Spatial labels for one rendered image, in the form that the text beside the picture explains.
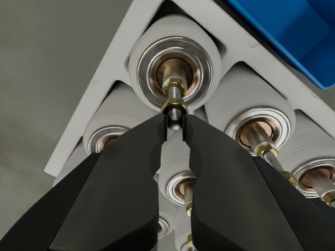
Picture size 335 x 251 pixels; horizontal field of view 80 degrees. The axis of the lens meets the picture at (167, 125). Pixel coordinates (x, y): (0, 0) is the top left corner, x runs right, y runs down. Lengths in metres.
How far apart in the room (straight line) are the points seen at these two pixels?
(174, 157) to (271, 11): 0.34
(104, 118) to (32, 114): 0.40
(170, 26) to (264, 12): 0.30
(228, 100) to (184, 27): 0.10
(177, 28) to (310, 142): 0.22
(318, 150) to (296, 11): 0.28
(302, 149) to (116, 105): 0.24
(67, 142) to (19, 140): 0.34
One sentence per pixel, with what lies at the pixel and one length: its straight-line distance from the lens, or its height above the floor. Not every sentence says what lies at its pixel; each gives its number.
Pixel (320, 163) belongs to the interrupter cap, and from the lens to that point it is 0.32.
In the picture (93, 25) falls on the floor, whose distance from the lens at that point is 0.48.
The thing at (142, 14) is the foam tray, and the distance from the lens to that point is 0.27.
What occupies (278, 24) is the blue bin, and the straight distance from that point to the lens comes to 0.49.
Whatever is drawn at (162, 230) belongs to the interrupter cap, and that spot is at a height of 0.25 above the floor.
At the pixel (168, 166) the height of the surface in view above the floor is 0.24.
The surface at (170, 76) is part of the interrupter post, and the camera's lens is 0.18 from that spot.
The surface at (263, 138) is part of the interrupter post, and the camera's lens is 0.23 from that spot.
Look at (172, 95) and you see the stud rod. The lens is 0.15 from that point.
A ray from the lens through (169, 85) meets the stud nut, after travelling 0.17.
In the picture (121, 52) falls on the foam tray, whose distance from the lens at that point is 0.28.
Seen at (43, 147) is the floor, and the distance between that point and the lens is 0.69.
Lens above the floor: 0.45
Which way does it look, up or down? 58 degrees down
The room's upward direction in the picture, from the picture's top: 177 degrees counter-clockwise
